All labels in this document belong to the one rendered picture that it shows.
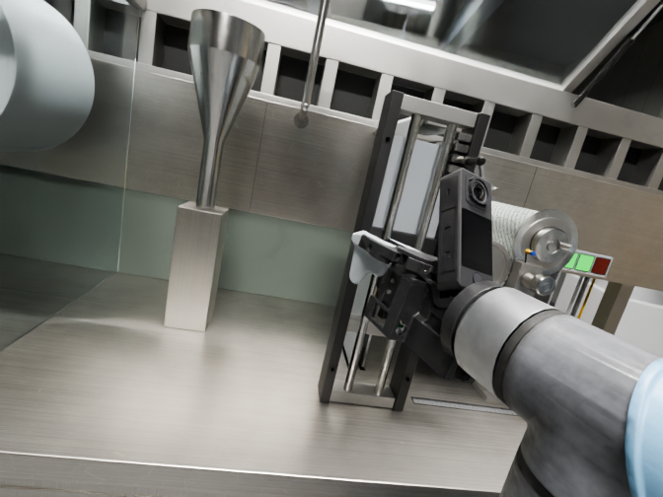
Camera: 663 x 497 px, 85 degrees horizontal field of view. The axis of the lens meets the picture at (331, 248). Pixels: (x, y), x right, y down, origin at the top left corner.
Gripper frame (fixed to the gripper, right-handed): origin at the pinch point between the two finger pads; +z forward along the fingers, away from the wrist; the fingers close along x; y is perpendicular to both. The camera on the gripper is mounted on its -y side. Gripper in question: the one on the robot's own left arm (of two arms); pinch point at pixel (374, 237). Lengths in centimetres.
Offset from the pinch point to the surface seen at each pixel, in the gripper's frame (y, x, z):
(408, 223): -2.7, 13.5, 12.1
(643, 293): -7, 284, 90
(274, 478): 35.2, -2.5, -1.8
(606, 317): 8, 140, 37
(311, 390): 32.9, 8.5, 14.8
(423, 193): -8.3, 13.9, 11.8
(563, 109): -47, 70, 38
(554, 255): -6, 49, 9
